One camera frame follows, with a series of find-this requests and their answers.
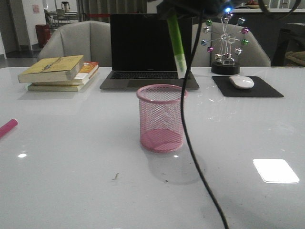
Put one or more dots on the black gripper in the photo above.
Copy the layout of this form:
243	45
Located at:
208	9

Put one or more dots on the green highlighter pen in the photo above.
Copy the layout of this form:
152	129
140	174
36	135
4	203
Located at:
177	45

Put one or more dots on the pink highlighter pen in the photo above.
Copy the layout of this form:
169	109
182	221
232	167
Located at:
8	127

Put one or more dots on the pink mesh pen holder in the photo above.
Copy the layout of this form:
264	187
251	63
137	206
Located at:
161	128

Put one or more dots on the grey laptop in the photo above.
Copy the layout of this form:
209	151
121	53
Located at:
142	53

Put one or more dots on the grey armchair right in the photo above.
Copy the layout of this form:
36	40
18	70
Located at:
246	50

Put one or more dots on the grey armchair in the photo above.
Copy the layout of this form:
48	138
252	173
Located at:
246	50
92	39

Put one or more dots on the ferris wheel desk ornament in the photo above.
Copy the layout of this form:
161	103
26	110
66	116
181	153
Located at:
224	62

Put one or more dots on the grey armchair left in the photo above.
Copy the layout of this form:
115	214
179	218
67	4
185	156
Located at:
92	39

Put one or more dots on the fruit bowl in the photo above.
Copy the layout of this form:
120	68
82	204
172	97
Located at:
252	4

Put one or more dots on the orange cover book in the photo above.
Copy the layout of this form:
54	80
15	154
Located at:
88	70

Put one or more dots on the white computer mouse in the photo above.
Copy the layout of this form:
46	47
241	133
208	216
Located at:
241	82

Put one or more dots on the yellow top book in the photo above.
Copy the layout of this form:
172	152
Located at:
53	69

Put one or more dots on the black mouse pad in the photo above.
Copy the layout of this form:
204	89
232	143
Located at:
260	88

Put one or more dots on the black side cabinet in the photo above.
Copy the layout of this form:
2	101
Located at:
291	39

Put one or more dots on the red bin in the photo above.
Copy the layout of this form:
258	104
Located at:
43	34

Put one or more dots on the bottom cream book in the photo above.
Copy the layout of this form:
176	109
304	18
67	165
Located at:
74	85

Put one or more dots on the olive sofa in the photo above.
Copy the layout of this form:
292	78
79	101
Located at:
295	59

